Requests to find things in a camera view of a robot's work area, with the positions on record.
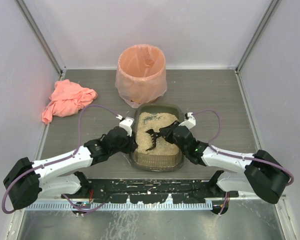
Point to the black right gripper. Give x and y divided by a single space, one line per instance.
165 132

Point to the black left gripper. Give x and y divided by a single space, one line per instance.
133 144

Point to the black slotted litter scoop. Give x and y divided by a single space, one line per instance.
154 135

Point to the dark green litter box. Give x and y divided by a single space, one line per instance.
151 162

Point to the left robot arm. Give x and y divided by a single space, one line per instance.
29 180

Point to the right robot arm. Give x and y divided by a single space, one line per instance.
257 173

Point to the beige cat litter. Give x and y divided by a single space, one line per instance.
154 121

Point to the bin with orange liner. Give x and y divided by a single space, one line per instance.
141 75

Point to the crumpled pink cloth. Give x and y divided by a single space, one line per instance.
67 99

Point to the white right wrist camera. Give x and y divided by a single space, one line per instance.
189 121

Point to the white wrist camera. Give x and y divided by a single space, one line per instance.
126 123
189 121

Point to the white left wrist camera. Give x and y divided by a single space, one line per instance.
126 123

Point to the white slotted cable duct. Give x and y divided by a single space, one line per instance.
165 206

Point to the left aluminium frame post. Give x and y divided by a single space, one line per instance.
37 25

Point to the aluminium frame post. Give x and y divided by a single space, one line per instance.
270 10
37 25

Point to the right aluminium frame post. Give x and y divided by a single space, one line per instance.
270 10

